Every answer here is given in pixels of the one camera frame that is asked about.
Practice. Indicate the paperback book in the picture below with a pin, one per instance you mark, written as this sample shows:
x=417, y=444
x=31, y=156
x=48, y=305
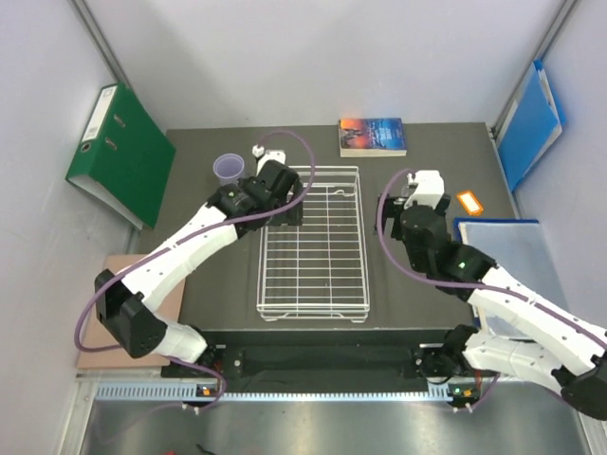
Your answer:
x=372, y=137

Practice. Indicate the white wire dish rack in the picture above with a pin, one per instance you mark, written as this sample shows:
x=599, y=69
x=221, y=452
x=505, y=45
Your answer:
x=318, y=269

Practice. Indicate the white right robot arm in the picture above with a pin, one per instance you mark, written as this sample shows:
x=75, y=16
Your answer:
x=563, y=353

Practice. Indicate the blue folder on wall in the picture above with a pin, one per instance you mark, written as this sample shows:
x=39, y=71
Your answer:
x=534, y=121

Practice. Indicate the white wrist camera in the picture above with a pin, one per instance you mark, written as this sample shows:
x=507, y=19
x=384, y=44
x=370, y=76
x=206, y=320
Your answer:
x=428, y=189
x=262, y=155

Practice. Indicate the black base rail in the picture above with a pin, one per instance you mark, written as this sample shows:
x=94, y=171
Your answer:
x=403, y=352

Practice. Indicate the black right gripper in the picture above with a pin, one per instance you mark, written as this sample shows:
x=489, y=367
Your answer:
x=392, y=209

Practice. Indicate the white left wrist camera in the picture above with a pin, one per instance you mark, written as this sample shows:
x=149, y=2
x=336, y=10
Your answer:
x=262, y=155

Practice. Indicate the grey cable duct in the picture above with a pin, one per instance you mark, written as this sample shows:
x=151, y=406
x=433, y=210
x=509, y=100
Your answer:
x=202, y=392

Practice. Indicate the green ring binder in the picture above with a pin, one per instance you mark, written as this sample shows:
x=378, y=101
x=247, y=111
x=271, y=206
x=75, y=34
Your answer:
x=123, y=158

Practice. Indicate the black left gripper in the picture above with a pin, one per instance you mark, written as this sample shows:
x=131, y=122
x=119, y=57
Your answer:
x=291, y=216

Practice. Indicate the tall purple cup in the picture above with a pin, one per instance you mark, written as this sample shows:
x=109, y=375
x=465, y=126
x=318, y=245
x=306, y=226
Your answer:
x=228, y=168

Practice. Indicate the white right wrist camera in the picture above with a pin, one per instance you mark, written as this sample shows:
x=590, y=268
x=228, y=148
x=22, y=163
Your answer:
x=428, y=189

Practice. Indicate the orange key tag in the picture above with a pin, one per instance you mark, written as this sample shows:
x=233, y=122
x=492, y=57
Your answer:
x=470, y=203

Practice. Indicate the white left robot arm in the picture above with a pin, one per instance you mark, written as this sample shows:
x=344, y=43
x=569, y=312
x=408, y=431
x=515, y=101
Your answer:
x=128, y=302

